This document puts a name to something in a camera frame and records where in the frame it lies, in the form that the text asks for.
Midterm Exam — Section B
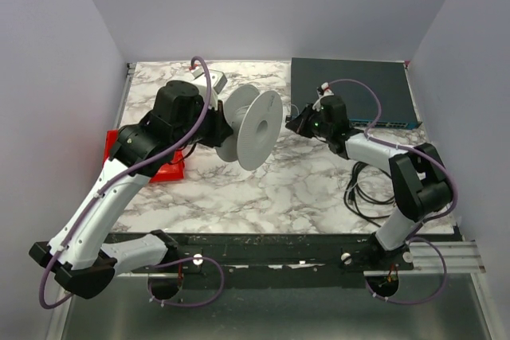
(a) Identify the white cable spool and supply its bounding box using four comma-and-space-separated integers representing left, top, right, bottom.
216, 84, 283, 171

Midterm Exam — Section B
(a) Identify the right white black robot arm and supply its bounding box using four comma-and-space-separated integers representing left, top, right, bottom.
285, 96, 458, 261

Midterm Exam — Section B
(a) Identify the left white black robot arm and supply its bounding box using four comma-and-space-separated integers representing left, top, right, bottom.
29, 80, 232, 299

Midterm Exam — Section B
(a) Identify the red plastic bin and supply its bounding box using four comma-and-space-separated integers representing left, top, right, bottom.
103, 130, 185, 183

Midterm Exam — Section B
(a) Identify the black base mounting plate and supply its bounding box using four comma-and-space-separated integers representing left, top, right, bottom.
131, 230, 447, 289

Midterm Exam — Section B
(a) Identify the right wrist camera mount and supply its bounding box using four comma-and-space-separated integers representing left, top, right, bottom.
316, 82, 335, 100

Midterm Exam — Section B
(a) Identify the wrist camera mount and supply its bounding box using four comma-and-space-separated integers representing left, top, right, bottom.
316, 82, 335, 100
189, 65, 228, 94

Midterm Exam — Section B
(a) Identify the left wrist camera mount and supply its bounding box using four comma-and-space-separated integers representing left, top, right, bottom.
189, 65, 228, 94

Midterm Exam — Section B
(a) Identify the blue network switch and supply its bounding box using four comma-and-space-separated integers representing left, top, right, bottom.
290, 57, 422, 130

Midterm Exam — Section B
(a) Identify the aluminium extrusion rail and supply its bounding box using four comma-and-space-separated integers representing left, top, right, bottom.
410, 241, 486, 274

